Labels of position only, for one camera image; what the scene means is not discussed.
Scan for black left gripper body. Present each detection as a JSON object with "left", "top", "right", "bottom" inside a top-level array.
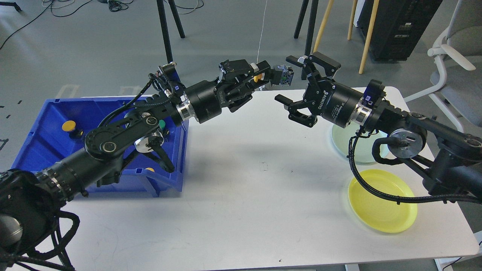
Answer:
[{"left": 185, "top": 75, "right": 253, "bottom": 123}]

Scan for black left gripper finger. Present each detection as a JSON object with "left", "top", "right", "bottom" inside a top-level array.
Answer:
[
  {"left": 219, "top": 59, "right": 255, "bottom": 85},
  {"left": 251, "top": 61, "right": 283, "bottom": 89}
]

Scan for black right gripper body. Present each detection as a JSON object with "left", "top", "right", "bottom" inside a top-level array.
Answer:
[{"left": 303, "top": 79, "right": 363, "bottom": 128}]

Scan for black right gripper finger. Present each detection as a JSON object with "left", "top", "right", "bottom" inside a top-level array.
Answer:
[
  {"left": 275, "top": 94, "right": 318, "bottom": 128},
  {"left": 285, "top": 52, "right": 341, "bottom": 84}
]

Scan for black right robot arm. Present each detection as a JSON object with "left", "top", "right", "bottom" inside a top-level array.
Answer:
[{"left": 275, "top": 52, "right": 482, "bottom": 204}]

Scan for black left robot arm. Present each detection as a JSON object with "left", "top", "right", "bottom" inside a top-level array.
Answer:
[{"left": 1, "top": 59, "right": 291, "bottom": 271}]

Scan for green push button right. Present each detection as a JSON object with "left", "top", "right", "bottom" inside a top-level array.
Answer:
[{"left": 159, "top": 120, "right": 170, "bottom": 137}]

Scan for pale green plate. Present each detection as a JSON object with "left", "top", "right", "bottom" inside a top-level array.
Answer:
[{"left": 331, "top": 122, "right": 387, "bottom": 164}]

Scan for yellow plate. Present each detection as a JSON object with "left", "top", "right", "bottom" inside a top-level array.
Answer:
[{"left": 348, "top": 169, "right": 418, "bottom": 233}]

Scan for wooden easel legs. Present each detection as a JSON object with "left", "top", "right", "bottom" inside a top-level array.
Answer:
[{"left": 313, "top": 0, "right": 381, "bottom": 75}]

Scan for black tripod right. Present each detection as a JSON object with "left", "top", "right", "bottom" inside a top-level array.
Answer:
[{"left": 294, "top": 0, "right": 320, "bottom": 81}]

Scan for black tripod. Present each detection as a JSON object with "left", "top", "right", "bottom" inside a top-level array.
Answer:
[
  {"left": 156, "top": 0, "right": 186, "bottom": 63},
  {"left": 294, "top": 0, "right": 320, "bottom": 81}
]

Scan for black computer tower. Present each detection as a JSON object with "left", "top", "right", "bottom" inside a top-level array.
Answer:
[{"left": 367, "top": 0, "right": 442, "bottom": 62}]

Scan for black tripod left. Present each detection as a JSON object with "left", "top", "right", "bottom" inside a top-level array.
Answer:
[{"left": 156, "top": 0, "right": 186, "bottom": 63}]

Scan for white office chair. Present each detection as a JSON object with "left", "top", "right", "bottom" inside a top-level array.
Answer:
[{"left": 404, "top": 0, "right": 482, "bottom": 132}]

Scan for blue plastic bin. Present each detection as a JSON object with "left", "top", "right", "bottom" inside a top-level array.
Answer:
[{"left": 12, "top": 96, "right": 189, "bottom": 197}]

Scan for white cable with plug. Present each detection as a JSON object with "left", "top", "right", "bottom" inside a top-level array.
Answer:
[{"left": 256, "top": 0, "right": 268, "bottom": 64}]

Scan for black floor cables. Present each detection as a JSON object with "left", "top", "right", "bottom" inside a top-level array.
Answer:
[{"left": 0, "top": 0, "right": 206, "bottom": 49}]

